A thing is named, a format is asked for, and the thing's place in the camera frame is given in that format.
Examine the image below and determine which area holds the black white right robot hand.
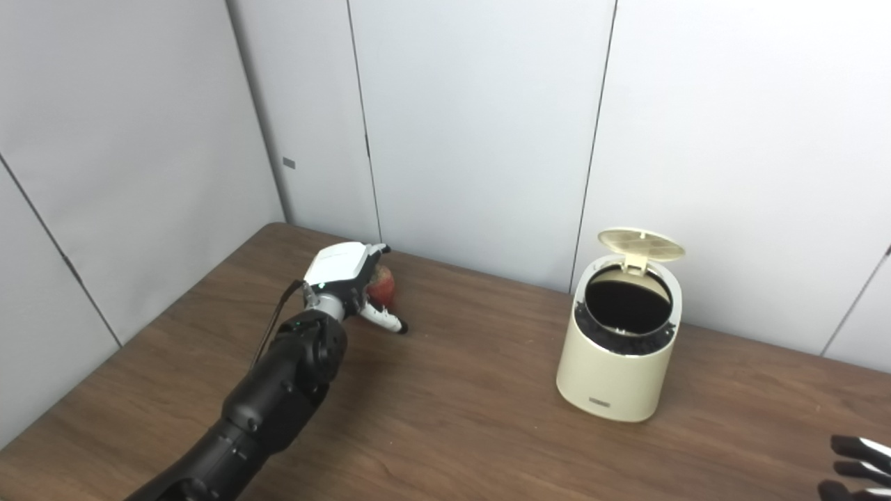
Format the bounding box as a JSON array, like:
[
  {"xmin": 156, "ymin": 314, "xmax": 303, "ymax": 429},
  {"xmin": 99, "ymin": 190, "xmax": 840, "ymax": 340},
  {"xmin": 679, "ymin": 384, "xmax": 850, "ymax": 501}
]
[{"xmin": 818, "ymin": 435, "xmax": 891, "ymax": 501}]

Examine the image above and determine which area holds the round cream bin lid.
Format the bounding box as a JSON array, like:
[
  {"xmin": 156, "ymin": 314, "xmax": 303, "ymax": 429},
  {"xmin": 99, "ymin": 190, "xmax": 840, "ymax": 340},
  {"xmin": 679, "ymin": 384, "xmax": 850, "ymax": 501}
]
[{"xmin": 598, "ymin": 228, "xmax": 686, "ymax": 276}]

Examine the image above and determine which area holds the thick black left wrist cable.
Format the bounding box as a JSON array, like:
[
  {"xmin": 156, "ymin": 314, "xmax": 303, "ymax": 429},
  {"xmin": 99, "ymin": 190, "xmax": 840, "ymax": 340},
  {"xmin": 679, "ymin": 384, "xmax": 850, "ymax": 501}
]
[{"xmin": 251, "ymin": 280, "xmax": 307, "ymax": 369}]

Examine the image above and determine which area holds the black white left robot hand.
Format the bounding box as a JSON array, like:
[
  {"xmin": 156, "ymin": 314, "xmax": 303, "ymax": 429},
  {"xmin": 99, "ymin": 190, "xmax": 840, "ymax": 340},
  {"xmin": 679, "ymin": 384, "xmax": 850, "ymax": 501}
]
[{"xmin": 303, "ymin": 241, "xmax": 409, "ymax": 335}]

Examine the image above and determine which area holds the red apple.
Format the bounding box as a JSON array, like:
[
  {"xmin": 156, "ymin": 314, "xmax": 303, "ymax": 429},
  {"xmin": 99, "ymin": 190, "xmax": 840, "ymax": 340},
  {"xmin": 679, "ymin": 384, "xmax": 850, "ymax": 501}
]
[{"xmin": 367, "ymin": 264, "xmax": 396, "ymax": 309}]

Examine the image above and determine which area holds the cream-colored bin body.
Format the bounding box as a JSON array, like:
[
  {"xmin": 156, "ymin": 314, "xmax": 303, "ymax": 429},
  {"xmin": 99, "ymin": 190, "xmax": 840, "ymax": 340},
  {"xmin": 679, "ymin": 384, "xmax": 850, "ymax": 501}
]
[{"xmin": 555, "ymin": 254, "xmax": 683, "ymax": 423}]

